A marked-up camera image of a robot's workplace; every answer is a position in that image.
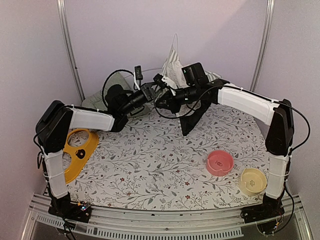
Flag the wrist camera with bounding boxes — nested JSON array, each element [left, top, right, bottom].
[[153, 74, 178, 96], [133, 65, 143, 90]]

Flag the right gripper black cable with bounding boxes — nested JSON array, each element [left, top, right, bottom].
[[152, 86, 218, 120]]

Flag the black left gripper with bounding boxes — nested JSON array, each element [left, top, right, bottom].
[[120, 81, 163, 115]]

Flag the pink pet bowl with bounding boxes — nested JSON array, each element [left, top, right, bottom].
[[206, 150, 234, 177]]

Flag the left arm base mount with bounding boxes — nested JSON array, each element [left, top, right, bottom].
[[48, 194, 92, 223]]

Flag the right aluminium corner post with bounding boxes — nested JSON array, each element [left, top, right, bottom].
[[250, 0, 275, 92]]

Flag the left aluminium corner post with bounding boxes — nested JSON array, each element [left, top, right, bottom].
[[56, 0, 85, 102]]

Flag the front aluminium rail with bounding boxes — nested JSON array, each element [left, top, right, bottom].
[[21, 193, 317, 240]]

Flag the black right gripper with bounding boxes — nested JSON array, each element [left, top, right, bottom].
[[153, 84, 199, 114]]

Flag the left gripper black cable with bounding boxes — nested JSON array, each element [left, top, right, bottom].
[[101, 69, 137, 106]]

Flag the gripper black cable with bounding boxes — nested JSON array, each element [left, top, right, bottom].
[[101, 69, 137, 106], [152, 86, 218, 120]]

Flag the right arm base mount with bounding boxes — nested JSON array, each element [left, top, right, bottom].
[[240, 194, 285, 223]]

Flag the cream pet bowl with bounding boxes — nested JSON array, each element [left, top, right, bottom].
[[238, 168, 267, 197]]

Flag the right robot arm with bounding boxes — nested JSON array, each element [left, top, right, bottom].
[[153, 62, 294, 218]]

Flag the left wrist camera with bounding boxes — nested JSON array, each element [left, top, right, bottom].
[[133, 65, 143, 90]]

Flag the aluminium corner post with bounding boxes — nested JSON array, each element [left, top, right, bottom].
[[250, 0, 275, 92], [56, 0, 85, 102]]

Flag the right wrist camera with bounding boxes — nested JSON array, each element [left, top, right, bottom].
[[153, 74, 178, 96]]

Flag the green striped pet tent fabric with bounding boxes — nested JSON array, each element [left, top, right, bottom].
[[159, 33, 222, 88]]

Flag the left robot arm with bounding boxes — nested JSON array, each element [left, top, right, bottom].
[[33, 82, 154, 217]]

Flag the green checkered cushion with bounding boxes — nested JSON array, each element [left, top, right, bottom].
[[82, 71, 156, 118]]

